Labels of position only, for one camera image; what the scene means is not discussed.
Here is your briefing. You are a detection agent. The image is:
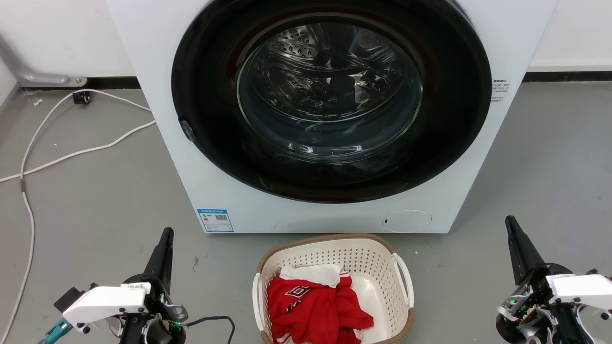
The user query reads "small printed text label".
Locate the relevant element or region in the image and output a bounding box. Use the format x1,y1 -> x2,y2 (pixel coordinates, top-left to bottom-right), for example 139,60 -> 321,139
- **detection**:
491,79 -> 511,103

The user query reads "black round washer door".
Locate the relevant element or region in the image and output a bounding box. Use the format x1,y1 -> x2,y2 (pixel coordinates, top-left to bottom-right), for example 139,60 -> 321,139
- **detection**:
171,0 -> 492,204

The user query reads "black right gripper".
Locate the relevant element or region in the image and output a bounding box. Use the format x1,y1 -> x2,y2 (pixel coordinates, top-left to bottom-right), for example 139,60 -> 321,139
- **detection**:
495,215 -> 596,344

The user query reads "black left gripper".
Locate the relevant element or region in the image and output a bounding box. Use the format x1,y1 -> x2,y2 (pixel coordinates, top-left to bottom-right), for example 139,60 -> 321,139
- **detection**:
119,227 -> 189,344

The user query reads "red printed garment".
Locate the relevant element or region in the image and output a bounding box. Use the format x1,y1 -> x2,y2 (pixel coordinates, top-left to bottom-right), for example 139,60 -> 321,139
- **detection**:
266,271 -> 374,344

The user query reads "white front-load washing machine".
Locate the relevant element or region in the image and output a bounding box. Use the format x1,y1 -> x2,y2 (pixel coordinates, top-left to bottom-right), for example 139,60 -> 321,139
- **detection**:
106,0 -> 559,235

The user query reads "cream perforated laundry basket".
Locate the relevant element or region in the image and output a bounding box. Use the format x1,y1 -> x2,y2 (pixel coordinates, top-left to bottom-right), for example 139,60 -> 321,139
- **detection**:
252,233 -> 415,344

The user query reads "thick white power cable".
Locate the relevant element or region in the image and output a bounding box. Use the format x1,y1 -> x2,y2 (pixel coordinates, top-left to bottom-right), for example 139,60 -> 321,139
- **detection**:
0,120 -> 157,184

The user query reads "grey metal pipe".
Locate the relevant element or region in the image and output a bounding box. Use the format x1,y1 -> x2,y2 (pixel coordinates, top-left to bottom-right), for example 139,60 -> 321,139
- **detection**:
0,34 -> 88,88

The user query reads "thin white cable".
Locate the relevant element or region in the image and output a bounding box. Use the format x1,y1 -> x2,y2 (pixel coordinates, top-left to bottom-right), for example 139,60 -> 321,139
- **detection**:
0,89 -> 152,341

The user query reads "round white filter cover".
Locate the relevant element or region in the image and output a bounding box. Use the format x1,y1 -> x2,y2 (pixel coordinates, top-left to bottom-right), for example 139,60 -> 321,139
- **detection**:
382,210 -> 432,233

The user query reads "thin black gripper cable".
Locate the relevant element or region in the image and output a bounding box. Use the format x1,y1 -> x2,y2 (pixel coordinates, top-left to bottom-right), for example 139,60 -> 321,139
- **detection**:
185,315 -> 236,344

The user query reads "white cloth garment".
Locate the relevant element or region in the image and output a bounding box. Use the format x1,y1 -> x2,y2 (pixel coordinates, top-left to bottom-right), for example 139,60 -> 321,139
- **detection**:
279,263 -> 343,288

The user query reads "blue energy label sticker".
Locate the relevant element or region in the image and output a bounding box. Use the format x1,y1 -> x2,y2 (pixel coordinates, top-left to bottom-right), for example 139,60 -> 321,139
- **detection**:
197,208 -> 234,233

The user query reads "teal connector piece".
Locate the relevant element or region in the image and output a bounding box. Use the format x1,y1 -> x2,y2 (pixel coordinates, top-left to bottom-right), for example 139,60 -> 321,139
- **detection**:
39,319 -> 73,344

